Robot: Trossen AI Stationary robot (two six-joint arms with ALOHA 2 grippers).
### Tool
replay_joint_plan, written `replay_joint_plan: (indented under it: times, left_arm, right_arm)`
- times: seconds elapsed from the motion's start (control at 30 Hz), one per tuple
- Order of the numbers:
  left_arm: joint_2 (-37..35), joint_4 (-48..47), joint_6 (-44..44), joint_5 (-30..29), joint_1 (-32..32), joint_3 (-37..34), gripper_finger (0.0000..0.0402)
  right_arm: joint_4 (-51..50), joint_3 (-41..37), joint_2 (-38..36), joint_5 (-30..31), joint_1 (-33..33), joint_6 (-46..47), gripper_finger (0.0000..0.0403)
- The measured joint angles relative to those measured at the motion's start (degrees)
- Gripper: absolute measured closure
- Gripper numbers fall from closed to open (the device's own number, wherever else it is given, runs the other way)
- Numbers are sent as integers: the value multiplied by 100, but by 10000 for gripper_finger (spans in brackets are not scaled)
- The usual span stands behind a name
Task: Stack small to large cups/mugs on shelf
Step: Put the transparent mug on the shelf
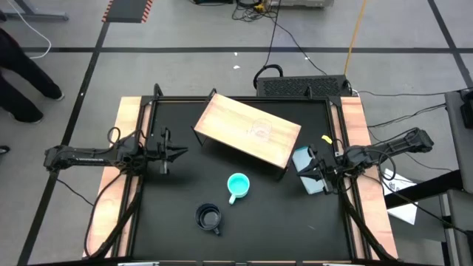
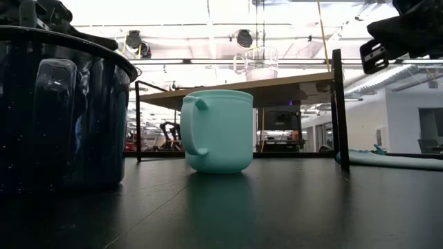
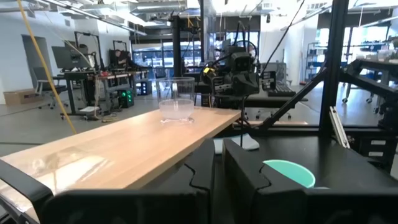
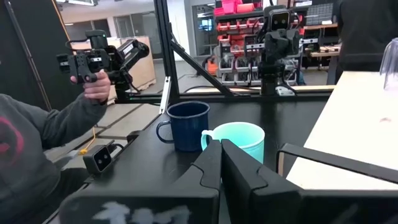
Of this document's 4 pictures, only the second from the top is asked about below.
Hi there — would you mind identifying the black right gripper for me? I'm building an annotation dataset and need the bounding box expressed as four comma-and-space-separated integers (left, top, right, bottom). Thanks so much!
359, 0, 443, 75

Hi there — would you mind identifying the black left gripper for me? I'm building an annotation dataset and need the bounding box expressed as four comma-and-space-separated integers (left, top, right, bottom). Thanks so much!
0, 0, 119, 51

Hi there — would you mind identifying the dark blue enamel mug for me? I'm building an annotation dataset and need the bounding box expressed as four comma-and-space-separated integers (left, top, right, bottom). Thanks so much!
0, 26, 139, 194

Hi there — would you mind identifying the clear glass mug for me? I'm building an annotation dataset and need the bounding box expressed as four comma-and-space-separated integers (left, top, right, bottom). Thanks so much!
233, 46, 280, 82

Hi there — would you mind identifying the teal plastic mug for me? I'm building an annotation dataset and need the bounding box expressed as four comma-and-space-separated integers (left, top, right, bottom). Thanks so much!
179, 89, 255, 174

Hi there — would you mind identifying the light blue cloth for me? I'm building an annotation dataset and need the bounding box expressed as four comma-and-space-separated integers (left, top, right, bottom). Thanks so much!
334, 149, 443, 172

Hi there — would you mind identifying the black computer case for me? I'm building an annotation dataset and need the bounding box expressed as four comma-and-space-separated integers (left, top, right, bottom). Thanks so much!
257, 105, 302, 132

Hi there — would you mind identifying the yellow cable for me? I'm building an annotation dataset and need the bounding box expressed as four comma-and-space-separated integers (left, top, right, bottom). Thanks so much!
316, 0, 332, 73

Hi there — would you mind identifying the black ceiling cable reel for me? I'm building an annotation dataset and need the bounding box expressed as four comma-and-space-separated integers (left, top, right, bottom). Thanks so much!
124, 30, 152, 59
236, 29, 254, 49

